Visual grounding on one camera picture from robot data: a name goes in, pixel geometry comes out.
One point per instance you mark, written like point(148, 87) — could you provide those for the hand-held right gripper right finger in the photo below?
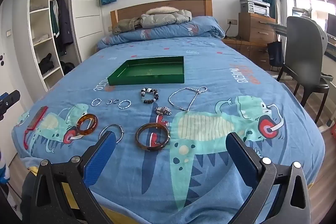
point(244, 158)

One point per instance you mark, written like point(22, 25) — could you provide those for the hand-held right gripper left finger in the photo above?
point(101, 158)

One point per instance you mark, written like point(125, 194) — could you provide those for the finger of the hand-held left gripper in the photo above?
point(11, 98)

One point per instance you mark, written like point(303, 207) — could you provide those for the amber bangle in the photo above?
point(83, 132)

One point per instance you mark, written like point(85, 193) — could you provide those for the silver bangle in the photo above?
point(121, 132)

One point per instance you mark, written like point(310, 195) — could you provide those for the dark brown bangle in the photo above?
point(152, 148)

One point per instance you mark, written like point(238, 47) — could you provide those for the twisted silver hoop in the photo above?
point(118, 105)
point(92, 102)

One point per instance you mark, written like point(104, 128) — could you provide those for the green tray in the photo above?
point(147, 80)

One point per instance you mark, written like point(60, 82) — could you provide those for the person's left forearm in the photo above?
point(3, 169)

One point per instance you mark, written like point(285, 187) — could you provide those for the black clothes on shelf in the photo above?
point(46, 64)

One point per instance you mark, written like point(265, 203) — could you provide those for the black bag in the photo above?
point(68, 67)

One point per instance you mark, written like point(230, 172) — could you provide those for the blue printed bed sheet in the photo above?
point(210, 77)

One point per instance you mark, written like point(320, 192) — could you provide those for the green and white hanging jacket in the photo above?
point(53, 19)

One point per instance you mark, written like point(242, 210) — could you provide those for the dark hanging coat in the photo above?
point(64, 22)

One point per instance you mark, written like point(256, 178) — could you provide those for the low wooden nightstand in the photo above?
point(249, 52)

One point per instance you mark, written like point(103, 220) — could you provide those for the navy tote bag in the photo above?
point(275, 54)

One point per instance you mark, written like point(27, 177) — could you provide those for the white wardrobe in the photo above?
point(84, 3)

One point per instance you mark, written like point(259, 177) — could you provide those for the grey chair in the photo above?
point(302, 50)

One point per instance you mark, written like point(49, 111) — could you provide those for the wooden drawer cabinet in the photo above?
point(254, 27)

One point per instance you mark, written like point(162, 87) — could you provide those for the grey desk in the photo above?
point(280, 28)

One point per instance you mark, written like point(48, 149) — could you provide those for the olive fleece jacket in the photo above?
point(126, 24)

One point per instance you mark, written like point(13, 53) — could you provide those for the folded blue duvet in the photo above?
point(170, 32)

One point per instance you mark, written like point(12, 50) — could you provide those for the wooden headboard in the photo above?
point(131, 8)

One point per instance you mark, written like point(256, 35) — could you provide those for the grey down jacket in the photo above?
point(162, 19)

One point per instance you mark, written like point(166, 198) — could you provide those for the white printer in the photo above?
point(254, 6)

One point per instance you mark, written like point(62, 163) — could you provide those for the computer monitor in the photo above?
point(331, 24)

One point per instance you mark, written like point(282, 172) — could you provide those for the light switch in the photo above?
point(8, 32)

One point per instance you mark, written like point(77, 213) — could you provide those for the wall socket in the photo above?
point(232, 22)

